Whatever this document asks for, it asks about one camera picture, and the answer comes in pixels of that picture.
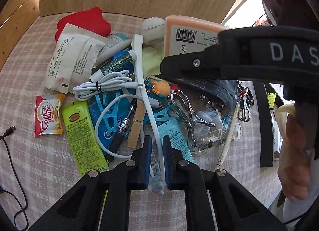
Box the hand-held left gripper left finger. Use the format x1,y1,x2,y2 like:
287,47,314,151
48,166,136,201
29,136,152,231

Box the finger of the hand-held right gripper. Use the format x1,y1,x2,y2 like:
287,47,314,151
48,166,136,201
159,45,221,81

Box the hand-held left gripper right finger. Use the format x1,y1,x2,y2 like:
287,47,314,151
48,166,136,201
163,136,287,231

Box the black foil packet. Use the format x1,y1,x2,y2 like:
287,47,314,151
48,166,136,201
171,78,240,112

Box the white massager with grey balls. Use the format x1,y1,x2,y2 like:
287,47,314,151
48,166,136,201
131,34,166,196

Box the black container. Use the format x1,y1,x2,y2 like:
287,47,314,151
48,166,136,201
252,81,285,168

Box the person's right hand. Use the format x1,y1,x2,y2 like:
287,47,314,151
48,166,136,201
277,115,312,201

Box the light blue hand cream tube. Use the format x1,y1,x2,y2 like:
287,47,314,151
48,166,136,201
158,118,195,165

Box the orange tissue pack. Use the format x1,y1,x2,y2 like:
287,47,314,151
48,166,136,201
164,15,233,58

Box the wooden clothespin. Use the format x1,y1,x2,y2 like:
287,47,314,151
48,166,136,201
127,102,146,148

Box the black gel pen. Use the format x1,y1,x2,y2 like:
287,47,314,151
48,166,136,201
108,105,136,157

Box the yellow-green cleaning cloth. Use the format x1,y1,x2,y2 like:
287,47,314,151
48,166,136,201
142,43,165,77

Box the blue plastic clothes peg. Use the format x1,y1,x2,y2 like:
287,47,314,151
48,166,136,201
96,93,120,135
149,110,175,125

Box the yellow shuttlecock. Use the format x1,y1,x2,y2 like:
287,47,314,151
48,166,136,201
266,92,279,110

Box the metal spring clip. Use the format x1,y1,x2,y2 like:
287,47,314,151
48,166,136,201
167,90,216,150
237,86,255,122

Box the blue flat packet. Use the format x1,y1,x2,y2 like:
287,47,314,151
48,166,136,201
88,93,132,162

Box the white round device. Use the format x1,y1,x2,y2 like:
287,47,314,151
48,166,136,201
139,18,166,45

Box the clear flower-print bag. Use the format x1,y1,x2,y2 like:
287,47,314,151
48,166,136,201
194,108,240,152

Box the white wrapped chopsticks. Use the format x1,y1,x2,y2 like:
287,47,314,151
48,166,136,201
216,101,244,170

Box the green lotion tube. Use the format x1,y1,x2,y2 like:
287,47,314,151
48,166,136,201
61,100,110,177

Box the blue round tape measure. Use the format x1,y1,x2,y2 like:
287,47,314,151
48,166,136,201
109,50,130,65

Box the white and teal tube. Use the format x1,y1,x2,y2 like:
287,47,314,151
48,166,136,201
97,33,133,62

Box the red creamer sachet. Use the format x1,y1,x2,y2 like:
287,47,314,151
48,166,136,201
34,94,66,138

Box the red cloth pouch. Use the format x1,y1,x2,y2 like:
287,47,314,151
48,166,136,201
55,7,111,42

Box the white paper packet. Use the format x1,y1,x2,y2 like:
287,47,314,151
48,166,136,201
44,23,108,94

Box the cartoon figure keychain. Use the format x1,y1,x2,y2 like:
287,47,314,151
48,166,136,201
149,78,180,97

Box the white coiled USB cable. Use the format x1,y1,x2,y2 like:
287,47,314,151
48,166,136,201
72,69,145,101

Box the black USB cable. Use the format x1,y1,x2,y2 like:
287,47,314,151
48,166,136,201
0,125,29,231

